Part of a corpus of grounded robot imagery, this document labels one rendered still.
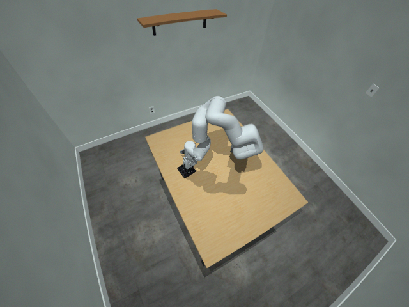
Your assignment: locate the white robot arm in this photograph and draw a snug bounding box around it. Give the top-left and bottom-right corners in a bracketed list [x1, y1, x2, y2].
[180, 96, 263, 161]

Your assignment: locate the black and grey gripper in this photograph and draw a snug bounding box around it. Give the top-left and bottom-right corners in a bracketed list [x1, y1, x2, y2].
[183, 159, 197, 171]

